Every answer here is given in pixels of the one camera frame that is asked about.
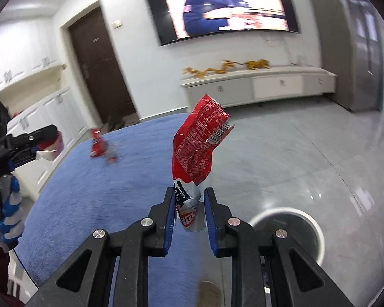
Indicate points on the grey refrigerator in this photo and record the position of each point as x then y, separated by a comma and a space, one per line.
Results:
355, 54

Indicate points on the wall-mounted television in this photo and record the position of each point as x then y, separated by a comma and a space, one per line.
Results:
224, 6

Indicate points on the small red crumpled wrapper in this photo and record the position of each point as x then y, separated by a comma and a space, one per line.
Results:
99, 147

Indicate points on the red snack packet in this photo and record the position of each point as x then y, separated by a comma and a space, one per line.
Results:
198, 147

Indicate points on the blue fleece blanket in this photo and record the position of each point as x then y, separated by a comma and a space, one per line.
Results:
99, 204

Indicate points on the grey white-rimmed trash bin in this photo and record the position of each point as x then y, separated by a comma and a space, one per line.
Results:
288, 230

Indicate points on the white wall cabinets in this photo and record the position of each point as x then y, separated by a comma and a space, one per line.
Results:
28, 80

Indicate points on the white television cabinet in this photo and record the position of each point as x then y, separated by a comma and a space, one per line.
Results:
259, 84

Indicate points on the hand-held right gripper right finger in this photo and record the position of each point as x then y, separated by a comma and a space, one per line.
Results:
210, 224

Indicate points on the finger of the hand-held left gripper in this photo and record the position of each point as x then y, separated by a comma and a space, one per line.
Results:
32, 136
24, 159

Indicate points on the dark brown door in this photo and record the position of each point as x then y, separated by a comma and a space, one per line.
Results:
99, 67

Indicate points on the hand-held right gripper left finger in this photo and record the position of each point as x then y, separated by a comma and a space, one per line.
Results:
169, 220

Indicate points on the pair of dark shoes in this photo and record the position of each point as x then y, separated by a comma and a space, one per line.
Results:
116, 123

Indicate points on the wall light switch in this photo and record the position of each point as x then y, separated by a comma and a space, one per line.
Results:
116, 24

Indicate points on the yellow tiger figurine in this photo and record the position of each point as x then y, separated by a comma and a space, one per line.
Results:
257, 64

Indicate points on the golden dragon figurine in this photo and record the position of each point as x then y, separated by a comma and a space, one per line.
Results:
229, 65
196, 72

